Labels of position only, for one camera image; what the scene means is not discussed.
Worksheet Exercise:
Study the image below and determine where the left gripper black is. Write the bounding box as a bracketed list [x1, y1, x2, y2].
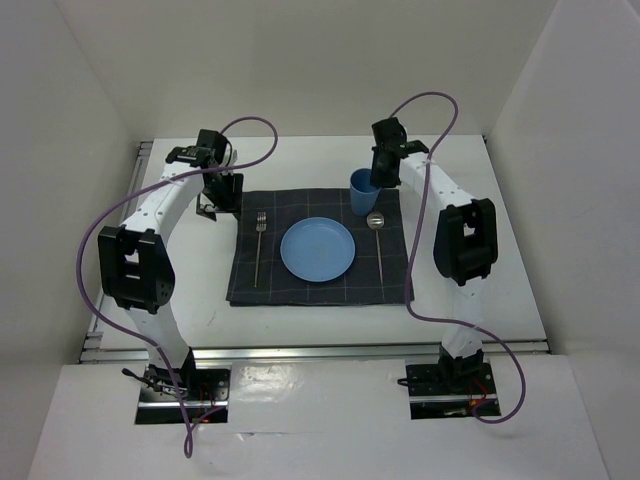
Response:
[195, 170, 243, 222]

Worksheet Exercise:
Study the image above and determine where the silver metal fork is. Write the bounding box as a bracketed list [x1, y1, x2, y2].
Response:
[254, 211, 267, 287]

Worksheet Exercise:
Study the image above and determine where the blue plastic cup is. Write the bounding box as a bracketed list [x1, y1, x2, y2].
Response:
[350, 168, 380, 216]

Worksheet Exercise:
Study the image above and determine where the silver metal spoon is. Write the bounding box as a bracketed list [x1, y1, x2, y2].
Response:
[366, 211, 385, 283]

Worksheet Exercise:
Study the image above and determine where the blue plastic plate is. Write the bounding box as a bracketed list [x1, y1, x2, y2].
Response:
[280, 217, 356, 283]

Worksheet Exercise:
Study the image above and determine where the dark grey checked cloth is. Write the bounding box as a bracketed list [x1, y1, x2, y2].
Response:
[226, 188, 408, 307]

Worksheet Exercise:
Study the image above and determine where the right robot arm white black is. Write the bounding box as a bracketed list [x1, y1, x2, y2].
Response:
[371, 117, 498, 392]

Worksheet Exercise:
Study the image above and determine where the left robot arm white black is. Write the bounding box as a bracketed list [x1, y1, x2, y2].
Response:
[98, 129, 243, 399]

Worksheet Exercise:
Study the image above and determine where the aluminium front table rail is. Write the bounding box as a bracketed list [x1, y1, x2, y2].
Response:
[77, 340, 550, 365]

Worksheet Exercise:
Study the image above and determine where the aluminium table rail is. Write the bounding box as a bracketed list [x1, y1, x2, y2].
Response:
[75, 140, 154, 341]
[77, 340, 550, 365]

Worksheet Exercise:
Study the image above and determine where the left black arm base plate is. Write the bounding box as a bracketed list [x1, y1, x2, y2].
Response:
[128, 366, 231, 425]

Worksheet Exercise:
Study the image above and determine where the aluminium left table rail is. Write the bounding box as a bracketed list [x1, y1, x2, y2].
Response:
[75, 140, 154, 341]

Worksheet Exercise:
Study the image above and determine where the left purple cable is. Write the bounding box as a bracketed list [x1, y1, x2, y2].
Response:
[75, 117, 279, 459]

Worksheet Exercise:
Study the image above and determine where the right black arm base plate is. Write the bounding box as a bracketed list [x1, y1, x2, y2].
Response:
[397, 363, 501, 420]

